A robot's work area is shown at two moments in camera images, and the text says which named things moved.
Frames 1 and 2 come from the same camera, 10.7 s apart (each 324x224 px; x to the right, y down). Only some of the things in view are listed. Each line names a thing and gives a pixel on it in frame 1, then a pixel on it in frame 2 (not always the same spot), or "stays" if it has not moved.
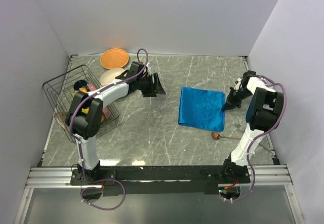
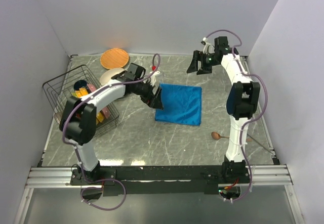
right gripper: (230, 101) → (193, 66)
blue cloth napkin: (202, 108) → (181, 104)
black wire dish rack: (59, 90) stays
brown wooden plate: (60, 118) stays
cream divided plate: (110, 75) stays
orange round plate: (114, 58) stays
